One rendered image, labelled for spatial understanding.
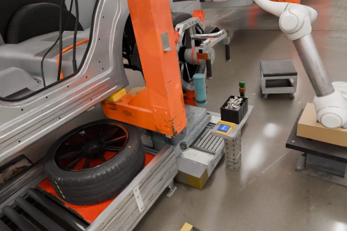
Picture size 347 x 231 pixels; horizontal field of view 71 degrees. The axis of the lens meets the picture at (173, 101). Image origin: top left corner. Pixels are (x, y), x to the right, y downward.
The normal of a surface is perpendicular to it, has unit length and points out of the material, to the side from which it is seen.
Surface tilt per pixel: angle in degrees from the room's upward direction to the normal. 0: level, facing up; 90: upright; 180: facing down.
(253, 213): 0
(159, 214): 0
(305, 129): 90
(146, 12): 90
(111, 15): 90
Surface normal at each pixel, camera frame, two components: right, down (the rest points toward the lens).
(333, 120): -0.55, 0.50
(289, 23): -0.64, 0.31
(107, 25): 0.82, 0.16
